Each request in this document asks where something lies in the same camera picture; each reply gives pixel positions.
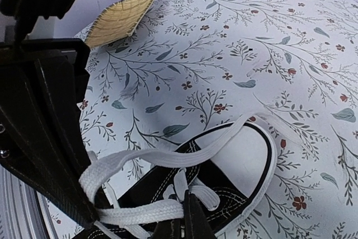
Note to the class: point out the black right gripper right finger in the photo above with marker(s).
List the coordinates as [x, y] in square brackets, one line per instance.
[193, 225]

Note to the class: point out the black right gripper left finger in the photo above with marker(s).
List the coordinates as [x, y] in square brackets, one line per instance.
[42, 83]

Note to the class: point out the black white canvas sneaker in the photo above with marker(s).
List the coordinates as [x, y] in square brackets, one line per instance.
[228, 168]

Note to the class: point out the yellow woven bamboo basket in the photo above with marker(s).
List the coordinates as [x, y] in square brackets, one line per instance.
[117, 21]

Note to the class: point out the floral patterned table mat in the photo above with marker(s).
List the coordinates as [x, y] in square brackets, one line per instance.
[195, 65]

